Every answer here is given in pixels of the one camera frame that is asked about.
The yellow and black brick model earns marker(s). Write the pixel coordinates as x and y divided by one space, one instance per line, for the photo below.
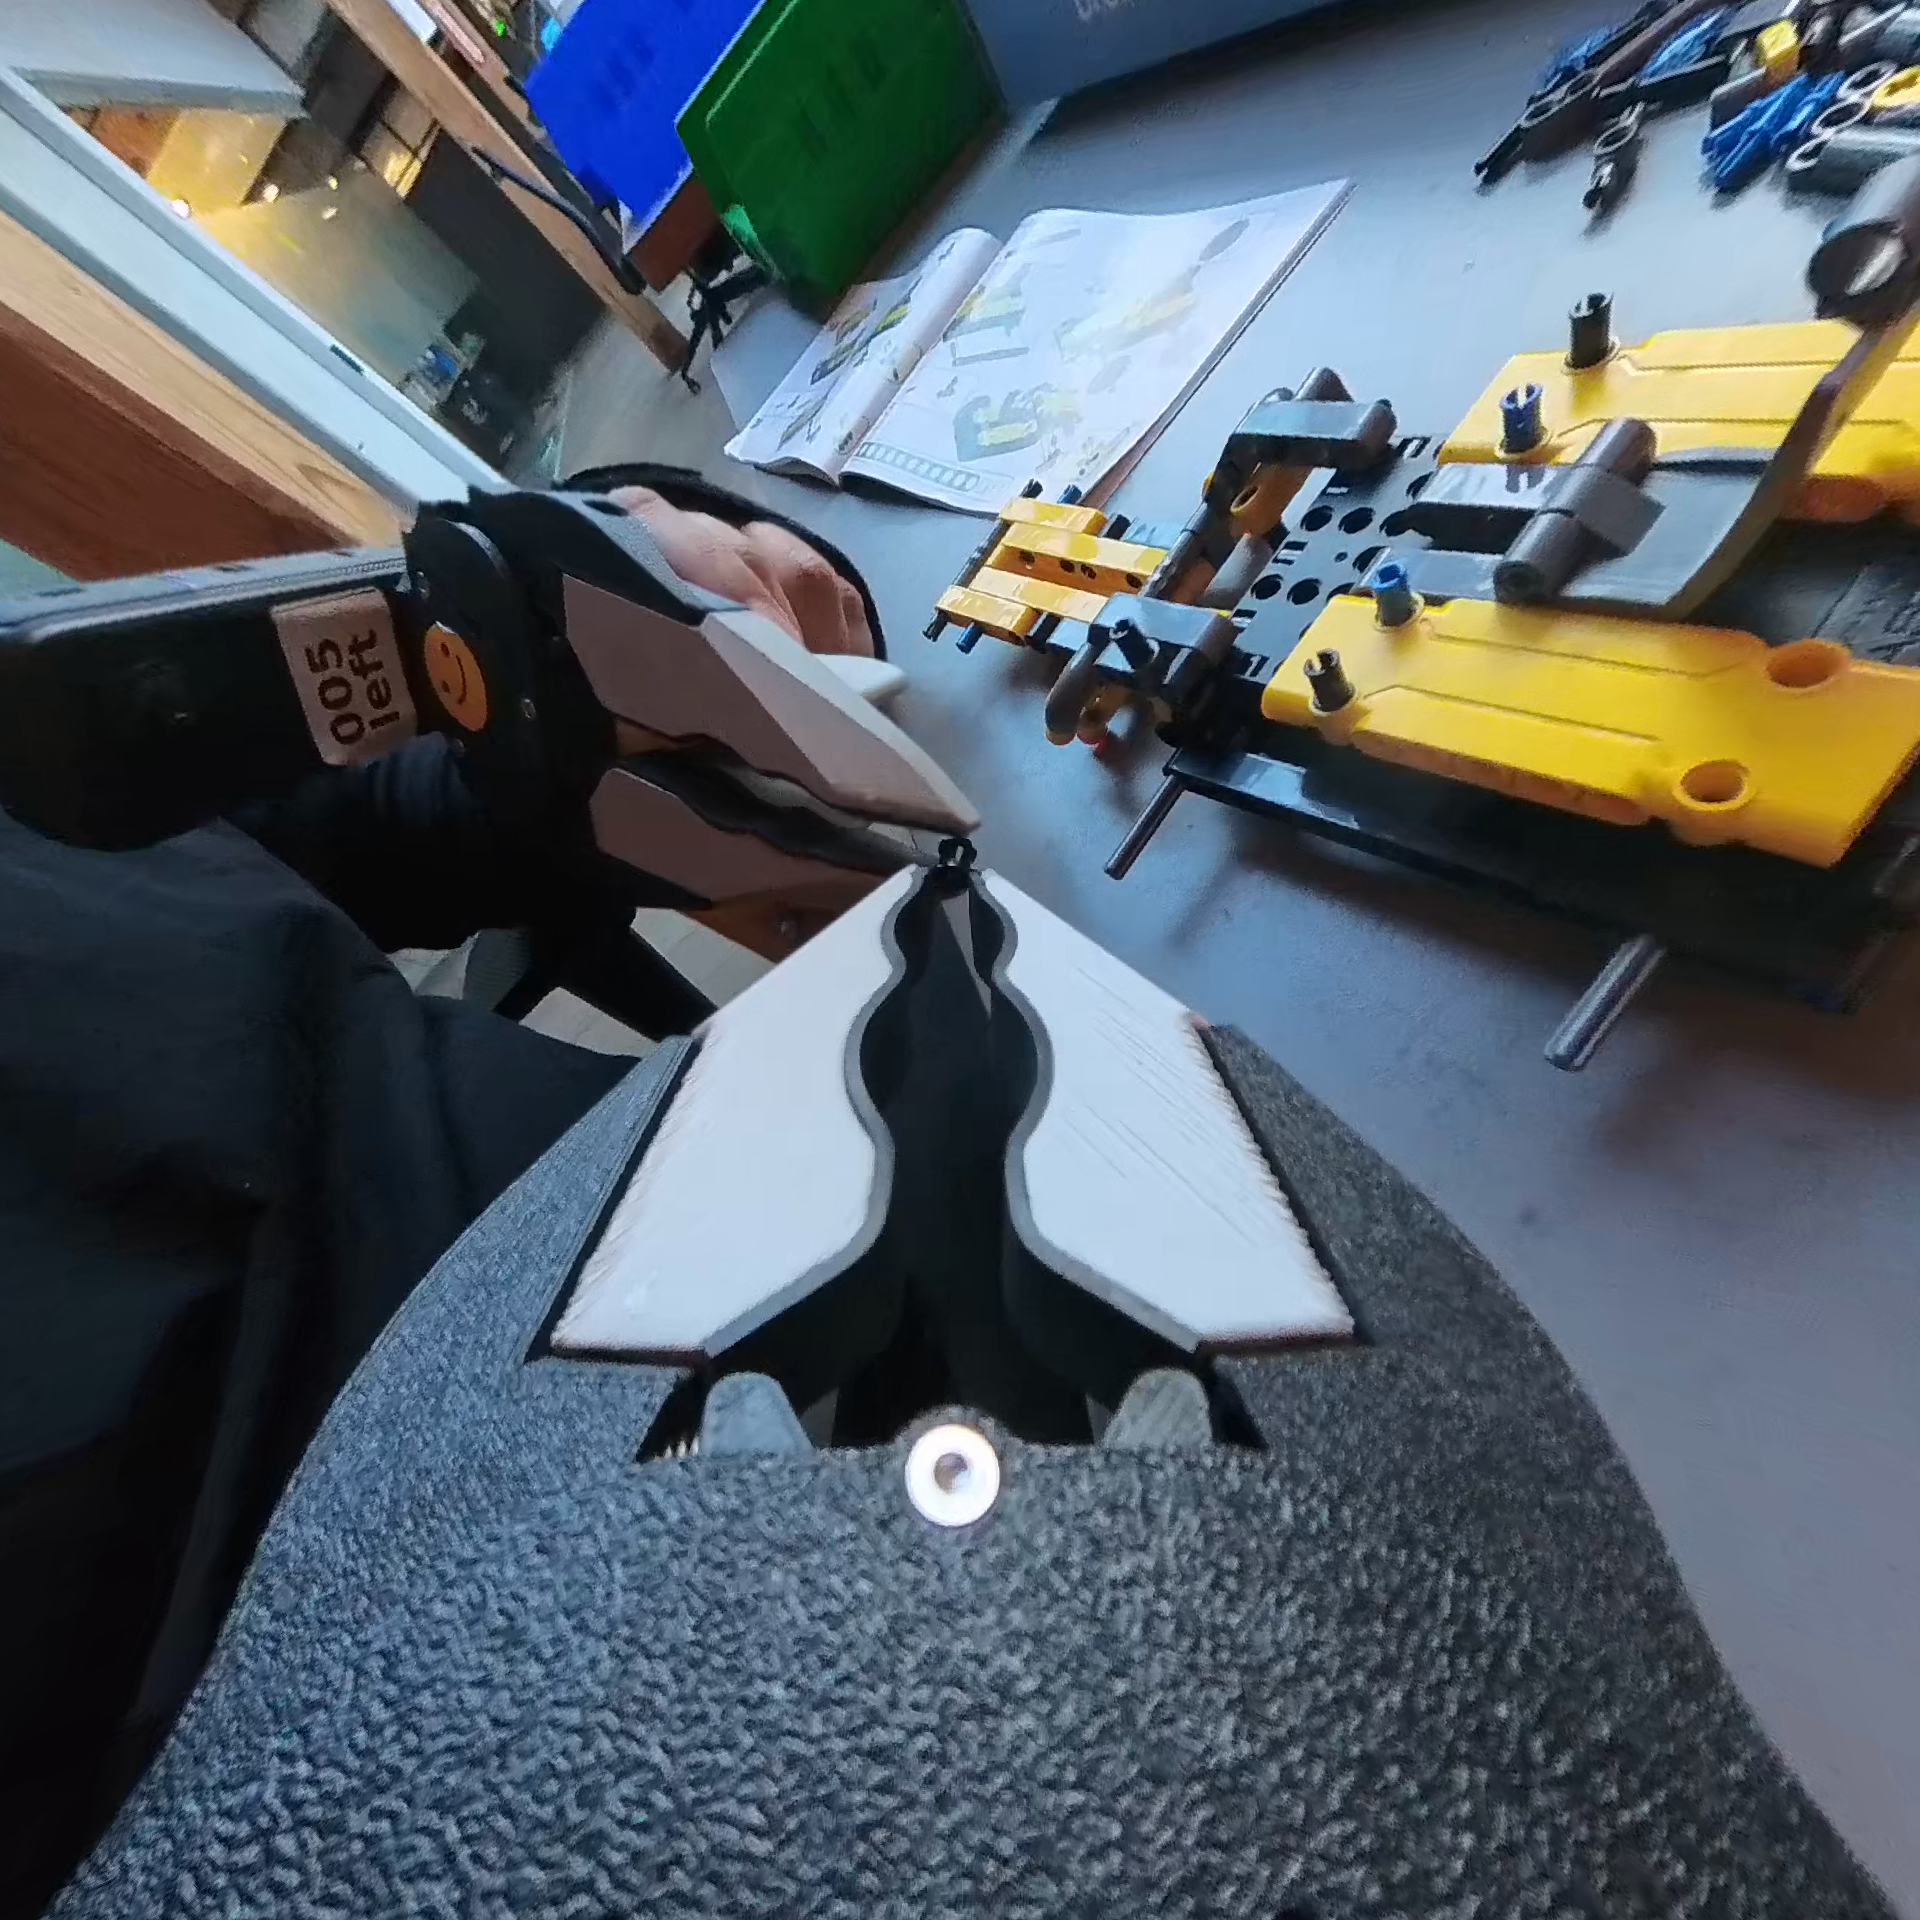
1576 704

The person's left forearm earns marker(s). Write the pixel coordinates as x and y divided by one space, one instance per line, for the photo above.
390 879

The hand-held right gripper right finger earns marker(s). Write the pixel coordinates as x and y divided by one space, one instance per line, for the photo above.
1171 1184

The open instruction booklet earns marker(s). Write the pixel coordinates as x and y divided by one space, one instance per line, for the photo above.
1050 330

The wooden table leg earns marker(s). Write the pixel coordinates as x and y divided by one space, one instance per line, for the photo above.
136 434

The small black connector pin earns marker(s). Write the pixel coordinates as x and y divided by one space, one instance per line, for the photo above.
954 858

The person's left hand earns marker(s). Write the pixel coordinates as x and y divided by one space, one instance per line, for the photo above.
764 578

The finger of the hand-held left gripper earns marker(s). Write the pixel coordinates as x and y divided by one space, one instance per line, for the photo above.
796 704
674 826

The person's black clothed torso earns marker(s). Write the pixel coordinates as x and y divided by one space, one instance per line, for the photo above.
194 1200

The pile of small brick parts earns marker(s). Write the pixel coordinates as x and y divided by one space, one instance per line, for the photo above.
1770 105

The grey desk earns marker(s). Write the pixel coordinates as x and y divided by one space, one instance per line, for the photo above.
1651 1350

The green plastic bin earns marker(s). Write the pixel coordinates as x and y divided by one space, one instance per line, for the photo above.
839 136

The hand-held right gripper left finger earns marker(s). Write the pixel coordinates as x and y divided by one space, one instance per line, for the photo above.
735 1200

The small black tripod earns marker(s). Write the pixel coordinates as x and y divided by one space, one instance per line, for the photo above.
714 322

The blue cardboard box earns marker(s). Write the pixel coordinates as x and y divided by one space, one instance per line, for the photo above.
1140 54

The wooden workbench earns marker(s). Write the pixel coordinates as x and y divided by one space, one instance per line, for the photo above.
494 166

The blue plastic bin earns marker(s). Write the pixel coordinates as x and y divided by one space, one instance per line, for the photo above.
616 89

